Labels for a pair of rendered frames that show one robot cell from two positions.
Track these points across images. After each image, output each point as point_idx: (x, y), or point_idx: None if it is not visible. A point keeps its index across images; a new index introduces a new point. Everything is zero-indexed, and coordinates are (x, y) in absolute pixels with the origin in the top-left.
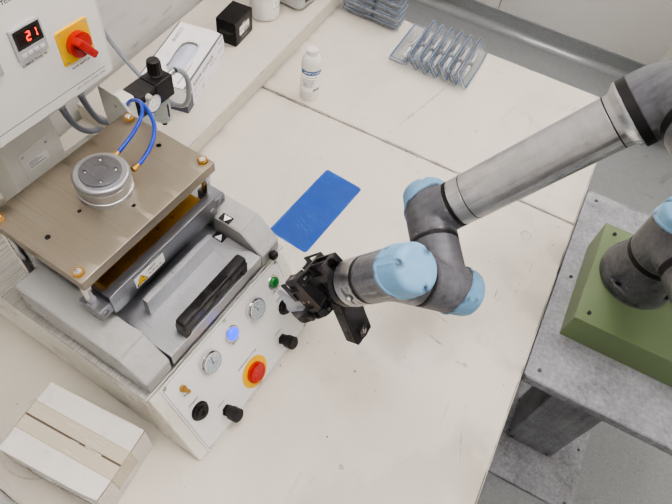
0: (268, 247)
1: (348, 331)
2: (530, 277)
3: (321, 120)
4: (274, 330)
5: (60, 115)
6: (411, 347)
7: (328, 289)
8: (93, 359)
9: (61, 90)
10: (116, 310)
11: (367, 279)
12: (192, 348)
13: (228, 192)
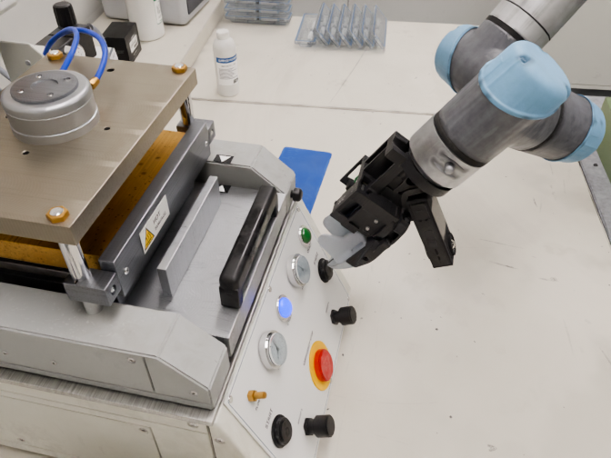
0: (288, 183)
1: (437, 246)
2: (557, 177)
3: (254, 108)
4: (323, 304)
5: None
6: (484, 282)
7: (408, 176)
8: (102, 394)
9: None
10: (125, 289)
11: (478, 114)
12: (245, 331)
13: None
